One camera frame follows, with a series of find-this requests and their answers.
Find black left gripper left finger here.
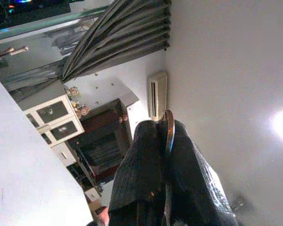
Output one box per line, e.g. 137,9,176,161
108,120,167,226

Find white wall air conditioner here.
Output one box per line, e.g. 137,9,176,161
147,70,168,121

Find white low drawer cabinet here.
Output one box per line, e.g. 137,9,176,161
51,141,77,167

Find white glass-door cabinet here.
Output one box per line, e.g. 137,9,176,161
25,94,85,148

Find dark wooden cabinet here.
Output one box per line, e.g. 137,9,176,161
68,98,133,184

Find black metal stand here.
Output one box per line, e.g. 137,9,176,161
70,141,103,192

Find golden door handle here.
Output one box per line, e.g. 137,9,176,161
0,45,29,59

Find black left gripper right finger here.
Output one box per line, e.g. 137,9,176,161
165,119,239,226

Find grey striped curtain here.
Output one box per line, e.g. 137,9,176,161
60,0,172,83

